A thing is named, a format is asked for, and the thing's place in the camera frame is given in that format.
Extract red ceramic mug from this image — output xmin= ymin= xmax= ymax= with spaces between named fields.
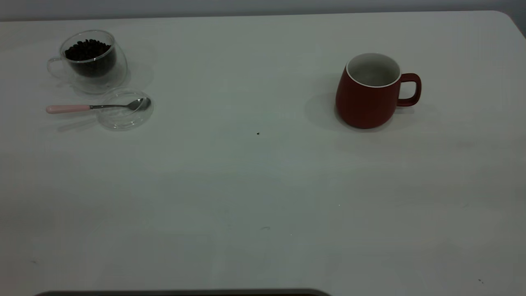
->
xmin=335 ymin=52 xmax=422 ymax=130

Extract pink-handled metal spoon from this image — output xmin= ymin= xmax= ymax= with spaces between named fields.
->
xmin=46 ymin=97 xmax=151 ymax=114

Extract coffee beans pile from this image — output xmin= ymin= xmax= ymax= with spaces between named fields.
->
xmin=65 ymin=39 xmax=116 ymax=77

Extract clear double-wall glass cup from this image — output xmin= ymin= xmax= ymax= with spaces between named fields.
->
xmin=46 ymin=30 xmax=128 ymax=94

